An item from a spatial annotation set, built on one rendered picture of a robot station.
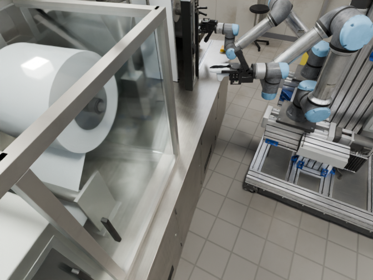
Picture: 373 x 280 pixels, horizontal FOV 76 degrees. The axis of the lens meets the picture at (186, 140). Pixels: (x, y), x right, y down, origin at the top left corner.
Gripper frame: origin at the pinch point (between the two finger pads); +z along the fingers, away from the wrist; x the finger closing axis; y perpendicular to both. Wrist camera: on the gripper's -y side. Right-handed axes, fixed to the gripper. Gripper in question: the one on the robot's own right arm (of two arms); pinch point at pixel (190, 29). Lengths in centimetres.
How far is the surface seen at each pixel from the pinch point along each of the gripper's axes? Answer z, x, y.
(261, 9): -40, -204, -54
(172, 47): -0.8, 41.3, 6.0
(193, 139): -29, 90, -19
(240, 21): -11, -229, -83
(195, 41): -14.0, 34.8, 7.8
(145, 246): -26, 149, -19
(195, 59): -14.5, 38.4, -1.7
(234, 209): -58, 78, -109
